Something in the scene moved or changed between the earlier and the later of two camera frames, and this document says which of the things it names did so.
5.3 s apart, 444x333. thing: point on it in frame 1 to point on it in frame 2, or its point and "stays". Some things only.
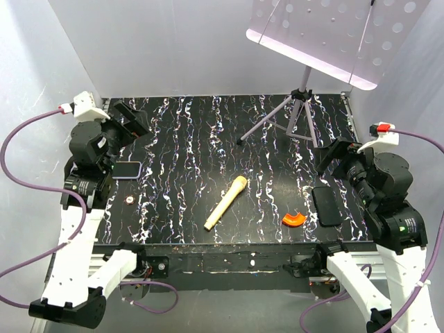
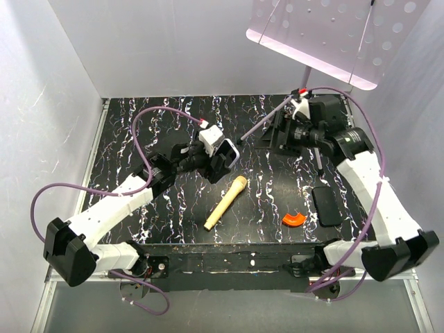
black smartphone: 127,169 to 227,150
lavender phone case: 127,170 to 236,150
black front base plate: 225,267 stays
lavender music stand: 352,41 stays
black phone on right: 326,206 stays
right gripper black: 337,148 to 281,123
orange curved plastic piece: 293,220 stays
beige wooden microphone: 238,184 stays
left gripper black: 136,118 to 211,173
